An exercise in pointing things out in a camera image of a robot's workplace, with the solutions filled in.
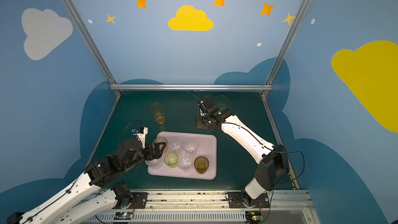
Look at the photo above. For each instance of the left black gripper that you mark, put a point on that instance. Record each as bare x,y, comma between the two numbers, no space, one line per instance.
150,152

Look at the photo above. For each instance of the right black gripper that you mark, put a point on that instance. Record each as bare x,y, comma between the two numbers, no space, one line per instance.
202,121

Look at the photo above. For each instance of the amber faceted glass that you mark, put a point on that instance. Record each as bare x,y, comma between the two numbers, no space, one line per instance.
157,141

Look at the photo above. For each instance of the green faceted glass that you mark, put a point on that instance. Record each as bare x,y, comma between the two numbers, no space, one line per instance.
171,159

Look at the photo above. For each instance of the clear faceted glass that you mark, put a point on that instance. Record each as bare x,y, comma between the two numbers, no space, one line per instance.
154,164
185,162
177,147
190,146

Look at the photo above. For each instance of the tall pale green glass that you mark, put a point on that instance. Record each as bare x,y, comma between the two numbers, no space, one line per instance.
221,100

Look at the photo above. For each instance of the clear faceted glass back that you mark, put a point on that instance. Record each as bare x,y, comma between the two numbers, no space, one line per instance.
190,146

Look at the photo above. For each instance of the lilac plastic tray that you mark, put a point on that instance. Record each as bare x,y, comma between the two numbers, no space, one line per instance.
207,148

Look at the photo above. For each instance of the tall yellow glass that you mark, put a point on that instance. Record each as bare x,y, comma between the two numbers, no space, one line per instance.
157,110

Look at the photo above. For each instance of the dark brown textured cup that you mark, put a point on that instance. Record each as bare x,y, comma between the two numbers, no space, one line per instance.
201,164

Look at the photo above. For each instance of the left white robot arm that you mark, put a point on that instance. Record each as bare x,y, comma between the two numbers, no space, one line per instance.
96,175

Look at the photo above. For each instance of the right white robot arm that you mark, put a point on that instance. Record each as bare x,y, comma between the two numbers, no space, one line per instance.
273,163

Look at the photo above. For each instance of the back horizontal aluminium bar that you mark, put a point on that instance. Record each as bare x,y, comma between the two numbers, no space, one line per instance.
153,87

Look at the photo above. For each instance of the left green circuit board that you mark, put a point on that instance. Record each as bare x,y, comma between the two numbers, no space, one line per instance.
123,216

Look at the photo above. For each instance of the green circuit board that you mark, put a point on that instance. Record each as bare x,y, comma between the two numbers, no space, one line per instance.
123,216
253,217

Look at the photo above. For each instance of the right green circuit board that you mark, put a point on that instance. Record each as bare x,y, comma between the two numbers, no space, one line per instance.
253,217

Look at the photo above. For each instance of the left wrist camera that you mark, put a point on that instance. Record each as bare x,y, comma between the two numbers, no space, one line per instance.
140,133

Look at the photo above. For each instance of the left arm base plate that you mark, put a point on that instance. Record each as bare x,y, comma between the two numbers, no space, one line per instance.
135,200

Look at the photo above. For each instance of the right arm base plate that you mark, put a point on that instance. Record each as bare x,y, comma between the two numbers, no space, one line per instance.
242,200

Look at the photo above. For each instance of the aluminium front rail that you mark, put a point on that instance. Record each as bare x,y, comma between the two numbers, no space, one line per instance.
194,207

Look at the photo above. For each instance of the right aluminium frame post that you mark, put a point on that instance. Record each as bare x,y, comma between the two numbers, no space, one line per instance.
294,27

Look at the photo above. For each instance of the aluminium frame post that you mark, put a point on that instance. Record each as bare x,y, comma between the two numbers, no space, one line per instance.
81,26
294,27

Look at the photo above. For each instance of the left aluminium frame post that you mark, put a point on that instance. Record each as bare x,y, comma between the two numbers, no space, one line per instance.
81,26

